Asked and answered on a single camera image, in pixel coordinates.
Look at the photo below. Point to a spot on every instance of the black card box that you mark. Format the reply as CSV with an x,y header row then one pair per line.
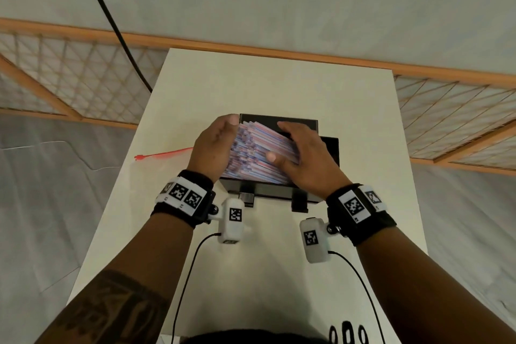
x,y
278,190

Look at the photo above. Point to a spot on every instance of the person's left forearm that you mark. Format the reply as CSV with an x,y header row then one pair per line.
x,y
137,279

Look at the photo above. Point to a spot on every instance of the person's right forearm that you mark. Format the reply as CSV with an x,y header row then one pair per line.
x,y
419,291

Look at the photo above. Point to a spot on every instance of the black wristband with markers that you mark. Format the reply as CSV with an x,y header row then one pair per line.
x,y
358,210
183,198

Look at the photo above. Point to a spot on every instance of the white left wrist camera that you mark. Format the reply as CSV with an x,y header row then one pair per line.
x,y
232,218

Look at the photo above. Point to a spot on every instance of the black right wristband with markers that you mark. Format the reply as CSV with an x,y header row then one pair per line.
x,y
358,210

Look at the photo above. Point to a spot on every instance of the wooden lattice fence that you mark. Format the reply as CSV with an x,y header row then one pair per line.
x,y
282,52

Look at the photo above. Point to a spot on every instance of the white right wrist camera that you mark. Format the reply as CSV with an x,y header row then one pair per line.
x,y
314,241

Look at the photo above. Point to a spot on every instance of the clear bag with red zipper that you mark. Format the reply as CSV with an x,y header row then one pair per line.
x,y
161,154

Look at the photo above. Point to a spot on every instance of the black oval loop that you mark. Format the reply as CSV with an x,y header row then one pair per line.
x,y
333,335
363,335
347,333

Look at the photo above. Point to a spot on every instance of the black left wristband with markers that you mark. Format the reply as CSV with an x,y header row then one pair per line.
x,y
183,198

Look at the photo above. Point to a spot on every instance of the person's left hand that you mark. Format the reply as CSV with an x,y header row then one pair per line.
x,y
209,150

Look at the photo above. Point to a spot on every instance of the stack of colourful cards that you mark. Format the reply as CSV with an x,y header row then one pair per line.
x,y
254,150

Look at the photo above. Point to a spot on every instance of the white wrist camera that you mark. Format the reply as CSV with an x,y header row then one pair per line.
x,y
314,241
232,218

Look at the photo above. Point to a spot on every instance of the person's right thumb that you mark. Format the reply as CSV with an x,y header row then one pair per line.
x,y
280,159

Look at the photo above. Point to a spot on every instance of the person's right hand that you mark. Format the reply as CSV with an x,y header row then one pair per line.
x,y
316,166

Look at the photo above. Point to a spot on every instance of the person's left thumb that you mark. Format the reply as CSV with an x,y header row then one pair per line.
x,y
229,122

